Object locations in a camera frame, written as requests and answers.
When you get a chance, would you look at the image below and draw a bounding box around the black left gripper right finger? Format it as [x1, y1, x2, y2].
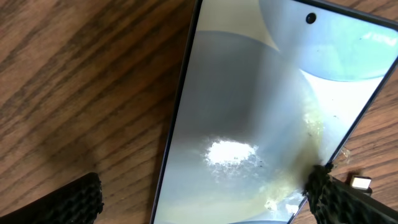
[303, 164, 397, 224]

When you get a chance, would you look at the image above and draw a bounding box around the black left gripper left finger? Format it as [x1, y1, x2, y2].
[1, 172, 104, 224]

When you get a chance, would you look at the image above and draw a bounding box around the black USB charging cable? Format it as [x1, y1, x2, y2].
[348, 174, 373, 197]

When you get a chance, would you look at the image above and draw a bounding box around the blue Galaxy S24 smartphone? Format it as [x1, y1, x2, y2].
[150, 0, 397, 224]

